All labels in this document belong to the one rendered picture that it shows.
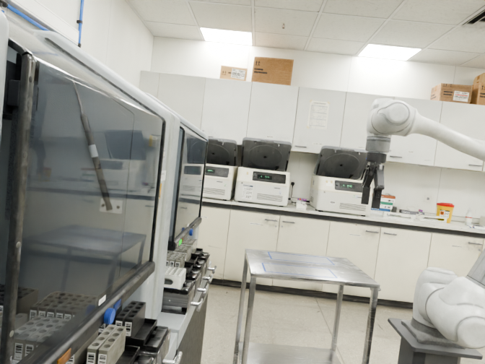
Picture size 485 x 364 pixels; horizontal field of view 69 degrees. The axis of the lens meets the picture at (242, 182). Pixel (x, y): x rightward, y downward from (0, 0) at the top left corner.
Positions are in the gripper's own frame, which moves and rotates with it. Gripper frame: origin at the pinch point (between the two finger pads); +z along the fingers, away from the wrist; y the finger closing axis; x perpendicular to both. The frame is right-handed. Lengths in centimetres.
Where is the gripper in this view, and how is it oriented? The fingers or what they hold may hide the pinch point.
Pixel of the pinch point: (369, 203)
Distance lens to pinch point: 150.4
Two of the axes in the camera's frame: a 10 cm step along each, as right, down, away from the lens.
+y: 0.4, -0.5, 10.0
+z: -1.1, 9.9, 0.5
